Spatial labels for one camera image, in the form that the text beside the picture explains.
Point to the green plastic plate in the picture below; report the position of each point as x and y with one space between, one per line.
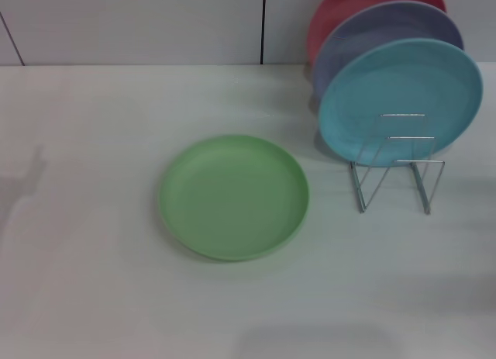
232 200

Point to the light blue plastic plate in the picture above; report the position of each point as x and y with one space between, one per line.
387 87

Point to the red plastic plate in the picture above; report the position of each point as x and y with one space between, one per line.
341 10

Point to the purple plastic plate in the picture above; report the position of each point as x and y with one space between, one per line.
372 29

